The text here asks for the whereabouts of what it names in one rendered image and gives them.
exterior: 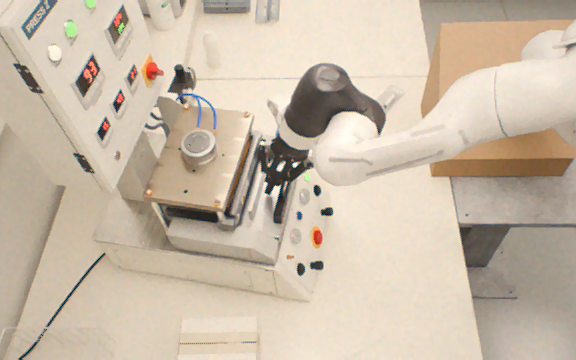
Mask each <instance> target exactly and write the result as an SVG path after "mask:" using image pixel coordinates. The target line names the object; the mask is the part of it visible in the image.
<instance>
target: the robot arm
mask: <svg viewBox="0 0 576 360"><path fill-rule="evenodd" d="M520 60H521V62H514V63H508V64H503V65H501V66H500V67H493V68H487V69H481V70H477V71H476V72H474V73H471V74H469V75H467V76H464V77H462V78H460V79H459V80H458V81H456V82H455V83H454V84H453V85H452V86H451V87H450V88H449V89H448V90H447V91H446V93H445V94H444V96H443V97H442V98H441V100H440V101H439V103H438V104H437V105H436V107H435V108H434V109H433V110H432V111H431V112H430V113H429V114H428V115H427V116H426V117H425V118H424V119H423V120H422V121H421V122H420V123H419V124H418V125H417V126H415V127H414V128H412V129H410V130H406V131H402V132H400V133H396V134H391V135H387V136H383V137H379V136H380V134H381V132H382V130H383V128H384V126H385V123H386V114H385V112H384V110H383V108H382V106H381V105H380V104H379V102H378V101H376V100H375V99H373V98H372V97H370V96H367V95H365V94H364V93H362V92H361V91H360V90H359V89H358V88H356V87H355V86H354V85H353V83H352V81H351V79H350V77H349V75H348V73H347V71H346V70H345V69H344V68H342V67H341V66H339V65H337V64H334V63H329V62H321V63H318V64H316V65H313V66H311V67H310V68H309V69H308V70H307V71H306V72H305V73H304V74H303V76H302V77H301V78H300V80H299V81H298V83H297V85H296V87H295V89H294V91H293V90H292V91H286V92H282V93H280V94H277V95H274V96H271V97H269V98H268V99H267V101H266V103H267V106H268V108H269V109H270V111H271V113H272V114H273V116H274V118H275V121H276V123H277V126H279V128H278V130H279V132H278V134H277V136H276V137H275V138H273V139H272V140H271V141H266V139H264V138H261V140H260V143H259V146H258V150H259V152H260V154H261V161H260V172H261V173H262V174H265V173H266V176H265V180H264V182H265V183H267V184H266V188H265V191H264V194H267V195H269V196H270V195H271V193H272V191H273V189H274V187H275V186H277V187H280V186H281V185H282V184H283V181H284V180H286V182H287V183H291V182H292V181H293V180H295V179H296V178H297V177H298V176H300V175H301V174H302V173H304V172H305V171H306V170H308V169H311V168H314V167H315V168H316V169H317V171H318V173H319V176H320V178H321V179H322V180H324V181H326V182H327V183H329V184H331V185H333V186H335V187H340V186H352V185H357V184H359V183H361V182H363V181H366V180H368V179H370V178H372V177H376V176H380V175H384V174H388V173H392V172H396V171H399V170H403V169H407V168H411V167H415V166H424V165H428V164H432V163H436V162H440V161H444V160H448V159H452V158H453V157H455V156H456V155H457V154H459V153H461V152H463V151H465V150H467V149H469V148H471V147H473V146H475V145H478V144H482V143H485V142H489V141H493V140H497V139H502V138H506V137H511V136H516V135H522V134H527V133H533V132H539V131H544V130H547V129H550V128H554V129H555V130H556V132H557V133H558V134H559V135H560V136H561V137H562V139H563V140H564V141H565V142H566V143H567V144H568V145H572V146H576V20H574V21H573V22H572V23H571V24H570V25H569V26H568V27H567V29H566V30H565V31H559V30H549V31H546V32H543V33H540V34H538V35H537V36H535V37H533V38H532V39H531V40H530V41H529V42H528V43H527V45H526V46H525V47H524V48H523V50H522V52H521V55H520ZM323 133H324V134H323ZM321 135H322V137H321ZM320 137H321V138H320ZM319 140H320V142H319ZM318 142H319V143H318ZM317 144H318V145H317ZM270 148H271V149H272V151H273V153H274V155H275V156H276V157H275V159H274V161H273V163H272V165H271V166H270V167H268V156H269V150H270ZM311 149H312V150H313V152H312V157H310V156H309V151H310V150H311ZM282 161H285V162H286V163H285V165H284V167H283V168H282V170H281V171H280V170H277V168H278V167H279V165H280V164H281V162H282ZM298 162H301V163H300V164H298V165H297V166H296V167H295V168H292V169H291V170H290V171H289V172H288V170H289V169H290V168H291V167H292V165H293V164H295V163H298ZM287 172H288V173H287Z"/></svg>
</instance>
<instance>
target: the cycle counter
mask: <svg viewBox="0 0 576 360"><path fill-rule="evenodd" d="M97 73H98V70H97V68H96V66H95V64H94V62H93V60H92V59H91V60H90V62H89V64H88V65H87V67H86V69H85V70H84V72H83V74H82V75H81V77H80V79H79V80H78V82H79V84H80V86H81V88H82V89H83V91H84V93H85V92H86V90H87V89H88V87H89V85H90V84H91V83H92V81H93V80H94V78H95V76H96V74H97Z"/></svg>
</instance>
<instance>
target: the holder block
mask: <svg viewBox="0 0 576 360"><path fill-rule="evenodd" d="M165 212H166V214H167V216H172V217H180V218H186V219H192V220H199V221H205V222H211V223H217V214H211V213H205V212H198V211H192V210H185V209H179V208H174V207H167V206H166V209H165Z"/></svg>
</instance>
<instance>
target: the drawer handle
mask: <svg viewBox="0 0 576 360"><path fill-rule="evenodd" d="M289 187H290V183H287V182H286V180H284V181H283V184H282V185H281V188H280V192H279V195H278V199H277V202H276V206H275V210H274V223H277V224H283V221H284V220H283V214H284V210H285V206H286V199H287V195H288V191H289Z"/></svg>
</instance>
